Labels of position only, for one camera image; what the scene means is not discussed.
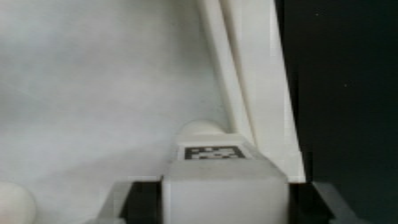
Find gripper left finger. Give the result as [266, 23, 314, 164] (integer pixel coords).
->
[87, 181, 165, 224]

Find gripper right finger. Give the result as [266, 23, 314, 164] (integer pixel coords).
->
[287, 182, 362, 224]

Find white table leg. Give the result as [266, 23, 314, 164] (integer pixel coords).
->
[161, 120, 289, 224]
[0, 182, 35, 224]

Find white square table top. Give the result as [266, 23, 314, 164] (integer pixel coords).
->
[0, 0, 305, 224]

